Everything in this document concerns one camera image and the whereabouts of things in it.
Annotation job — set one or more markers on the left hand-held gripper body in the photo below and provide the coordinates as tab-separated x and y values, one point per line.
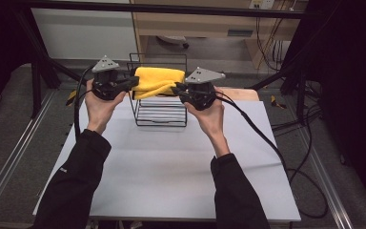
105	84

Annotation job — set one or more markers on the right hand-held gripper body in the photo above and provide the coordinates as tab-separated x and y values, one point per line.
200	92

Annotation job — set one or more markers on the yellow towel with black trim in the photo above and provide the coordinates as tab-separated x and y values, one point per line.
158	81

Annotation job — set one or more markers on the person's left hand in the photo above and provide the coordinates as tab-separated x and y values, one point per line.
100	111

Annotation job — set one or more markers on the person's right hand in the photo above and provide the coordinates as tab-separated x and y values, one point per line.
211	119

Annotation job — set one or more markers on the yellow black tape piece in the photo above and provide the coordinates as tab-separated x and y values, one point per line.
278	102
71	98

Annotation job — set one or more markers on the light wooden board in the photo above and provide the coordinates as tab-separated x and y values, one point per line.
238	94

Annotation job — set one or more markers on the office chair base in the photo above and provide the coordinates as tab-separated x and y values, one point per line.
174	39

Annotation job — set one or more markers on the white panel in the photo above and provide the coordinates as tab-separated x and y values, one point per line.
82	33

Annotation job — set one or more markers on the light wooden desk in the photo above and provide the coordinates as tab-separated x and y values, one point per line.
203	25

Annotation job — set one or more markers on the black metal frame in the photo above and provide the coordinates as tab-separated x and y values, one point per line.
171	9

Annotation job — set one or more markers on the white wall socket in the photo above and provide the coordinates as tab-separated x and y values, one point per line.
262	4

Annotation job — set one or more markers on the aluminium floor rail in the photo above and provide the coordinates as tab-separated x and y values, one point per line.
16	152
327	178

